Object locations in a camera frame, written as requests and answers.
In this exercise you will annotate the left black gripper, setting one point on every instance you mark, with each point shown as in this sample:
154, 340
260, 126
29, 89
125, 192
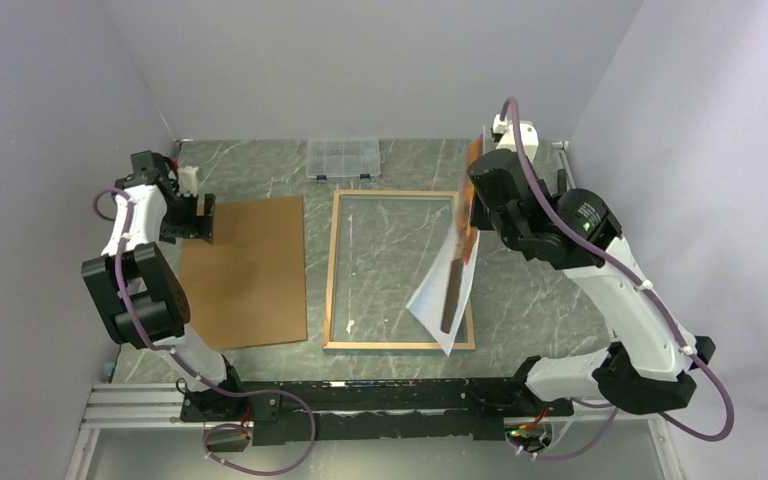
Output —
197, 226

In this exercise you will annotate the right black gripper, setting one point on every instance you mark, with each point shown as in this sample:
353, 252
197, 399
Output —
479, 219

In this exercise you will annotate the brown frame backing board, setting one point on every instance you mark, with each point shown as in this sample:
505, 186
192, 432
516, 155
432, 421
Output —
247, 288

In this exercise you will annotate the hot air balloon photo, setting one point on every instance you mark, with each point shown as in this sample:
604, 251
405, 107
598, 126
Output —
440, 302

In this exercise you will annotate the wooden picture frame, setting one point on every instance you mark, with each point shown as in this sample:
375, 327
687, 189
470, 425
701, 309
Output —
382, 244

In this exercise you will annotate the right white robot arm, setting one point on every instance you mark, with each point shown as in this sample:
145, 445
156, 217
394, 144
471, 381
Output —
644, 370

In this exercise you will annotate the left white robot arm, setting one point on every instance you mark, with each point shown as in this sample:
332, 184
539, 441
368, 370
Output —
134, 289

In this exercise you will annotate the clear plastic organizer box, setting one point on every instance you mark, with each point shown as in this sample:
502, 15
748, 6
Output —
335, 159

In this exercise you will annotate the black mounting base bar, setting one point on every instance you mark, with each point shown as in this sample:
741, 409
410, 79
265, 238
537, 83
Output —
282, 412

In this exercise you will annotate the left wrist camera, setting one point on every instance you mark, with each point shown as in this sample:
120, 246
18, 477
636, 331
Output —
188, 181

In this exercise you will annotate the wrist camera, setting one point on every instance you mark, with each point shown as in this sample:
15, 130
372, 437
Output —
188, 181
502, 134

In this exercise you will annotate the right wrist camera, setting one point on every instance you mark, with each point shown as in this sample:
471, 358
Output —
502, 134

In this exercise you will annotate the aluminium rail frame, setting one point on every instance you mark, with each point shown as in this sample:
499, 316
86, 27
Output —
134, 431

